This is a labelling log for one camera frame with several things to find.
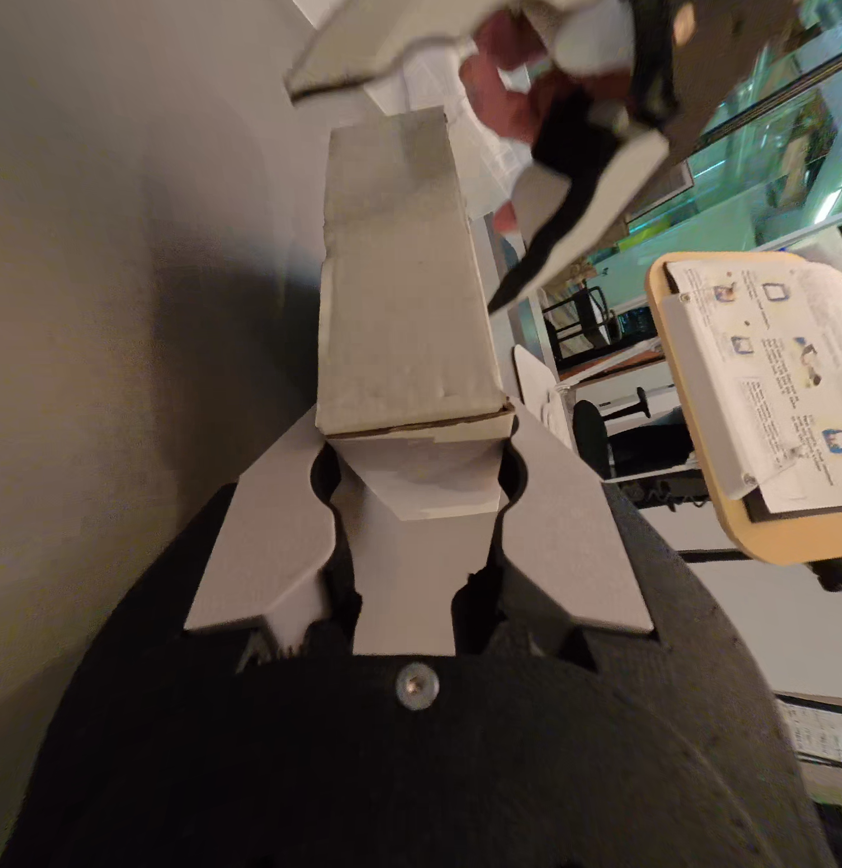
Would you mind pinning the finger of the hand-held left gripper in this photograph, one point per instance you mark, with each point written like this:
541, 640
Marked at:
394, 34
611, 190

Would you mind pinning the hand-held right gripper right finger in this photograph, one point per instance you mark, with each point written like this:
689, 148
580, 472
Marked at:
570, 542

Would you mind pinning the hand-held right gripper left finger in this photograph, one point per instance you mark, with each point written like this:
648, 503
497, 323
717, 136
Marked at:
265, 542

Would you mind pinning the white cardboard box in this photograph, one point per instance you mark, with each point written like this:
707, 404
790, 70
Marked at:
400, 305

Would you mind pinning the person's left hand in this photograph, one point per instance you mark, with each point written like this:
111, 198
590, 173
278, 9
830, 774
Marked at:
509, 81

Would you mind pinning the black office chair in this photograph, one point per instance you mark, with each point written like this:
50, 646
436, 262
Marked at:
631, 447

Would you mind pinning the white panel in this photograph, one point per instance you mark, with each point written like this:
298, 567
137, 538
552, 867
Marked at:
638, 386

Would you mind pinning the light wooden board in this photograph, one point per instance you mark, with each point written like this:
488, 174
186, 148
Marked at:
767, 542

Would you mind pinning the instruction poster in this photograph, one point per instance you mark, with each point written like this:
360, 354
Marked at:
787, 352

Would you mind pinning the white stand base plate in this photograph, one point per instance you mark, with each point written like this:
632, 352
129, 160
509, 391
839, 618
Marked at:
536, 386

